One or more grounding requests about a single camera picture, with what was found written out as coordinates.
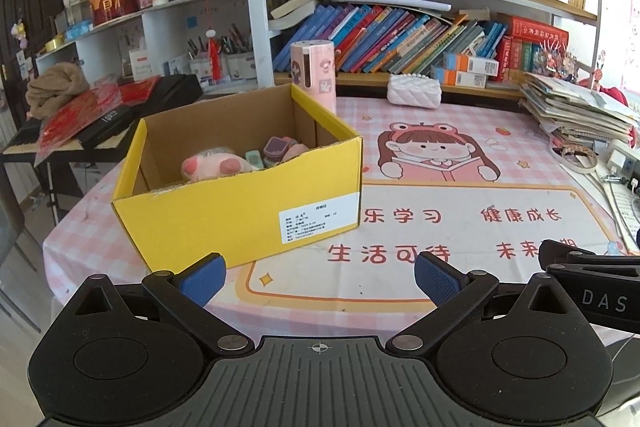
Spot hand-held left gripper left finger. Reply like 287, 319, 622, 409
72, 252, 256, 355

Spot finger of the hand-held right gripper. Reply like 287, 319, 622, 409
546, 263, 640, 280
537, 239, 640, 265

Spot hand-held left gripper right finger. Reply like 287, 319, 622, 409
385, 253, 571, 354

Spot yellow cardboard box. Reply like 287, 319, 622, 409
111, 83, 365, 273

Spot pink pig plush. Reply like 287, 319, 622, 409
181, 149, 256, 184

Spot pink fluffy plush orange feet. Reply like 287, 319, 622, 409
280, 143, 311, 162

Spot printed worksheet stack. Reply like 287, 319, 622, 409
595, 167, 640, 253

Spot pink printed table cover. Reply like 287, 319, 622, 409
42, 94, 640, 343

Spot white power strip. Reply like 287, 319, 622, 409
605, 138, 640, 195

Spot stack of papers and notebooks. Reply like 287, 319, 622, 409
519, 72, 640, 148

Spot red garment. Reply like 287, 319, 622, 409
597, 86, 640, 140

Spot black keyboard stand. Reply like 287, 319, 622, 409
35, 152, 91, 228

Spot small reindeer card figure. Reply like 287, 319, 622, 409
590, 51, 608, 92

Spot black flat box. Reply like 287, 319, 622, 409
75, 104, 133, 142

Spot white quilted pouch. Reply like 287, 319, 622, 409
387, 73, 443, 108

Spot grey dining chair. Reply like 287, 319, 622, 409
0, 202, 53, 333

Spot black electronic keyboard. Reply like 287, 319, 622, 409
2, 74, 203, 158

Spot colourful figure ornament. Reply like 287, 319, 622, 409
532, 43, 583, 76

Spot red thick dictionary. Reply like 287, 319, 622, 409
494, 36, 531, 82

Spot red patterned gift bag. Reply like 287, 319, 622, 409
117, 77, 161, 105
35, 82, 126, 158

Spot orange white carton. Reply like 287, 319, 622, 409
432, 67, 487, 88
444, 52, 500, 78

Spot white pen cup with pens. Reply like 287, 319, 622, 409
187, 34, 224, 82
224, 24, 256, 80

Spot large red dictionary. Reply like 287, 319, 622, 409
509, 16, 570, 50

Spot red hanging tassel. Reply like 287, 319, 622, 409
207, 29, 223, 82

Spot white red-header card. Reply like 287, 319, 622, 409
129, 49, 151, 80

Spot pink cylindrical desk appliance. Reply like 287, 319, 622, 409
290, 39, 338, 112

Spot brown crumpled cloth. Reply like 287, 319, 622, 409
25, 62, 91, 120

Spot leaning row of blue books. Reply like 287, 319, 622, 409
312, 4, 508, 75

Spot beige lying book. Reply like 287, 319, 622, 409
452, 8, 492, 26

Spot white wooden bookshelf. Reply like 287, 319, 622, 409
242, 0, 606, 98

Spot white corner shelf unit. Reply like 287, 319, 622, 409
35, 0, 261, 82

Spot white slim bar lamp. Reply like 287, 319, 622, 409
329, 0, 453, 16

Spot thick cream-paged book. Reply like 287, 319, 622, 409
269, 0, 325, 32

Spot dark wooden door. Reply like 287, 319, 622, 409
0, 0, 63, 72

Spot patterned ribbon ring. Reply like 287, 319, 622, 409
552, 142, 598, 172

